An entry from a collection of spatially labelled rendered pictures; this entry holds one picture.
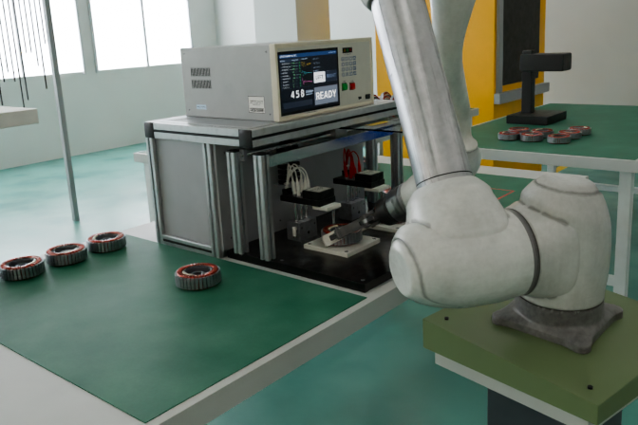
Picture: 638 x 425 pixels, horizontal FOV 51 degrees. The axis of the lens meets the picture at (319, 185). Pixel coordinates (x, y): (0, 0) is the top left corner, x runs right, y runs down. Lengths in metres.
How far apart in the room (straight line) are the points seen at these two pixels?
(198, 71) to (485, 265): 1.16
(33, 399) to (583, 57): 6.33
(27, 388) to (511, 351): 0.86
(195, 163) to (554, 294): 1.05
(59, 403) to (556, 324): 0.87
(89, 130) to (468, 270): 7.90
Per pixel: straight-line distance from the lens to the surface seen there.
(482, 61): 5.40
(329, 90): 1.94
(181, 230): 1.99
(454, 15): 1.43
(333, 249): 1.77
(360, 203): 2.09
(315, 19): 5.98
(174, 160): 1.94
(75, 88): 8.68
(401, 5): 1.26
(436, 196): 1.12
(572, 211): 1.18
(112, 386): 1.29
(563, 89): 7.15
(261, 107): 1.83
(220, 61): 1.92
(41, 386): 1.35
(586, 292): 1.24
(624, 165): 3.11
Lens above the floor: 1.35
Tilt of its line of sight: 13 degrees down
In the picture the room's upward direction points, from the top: 3 degrees counter-clockwise
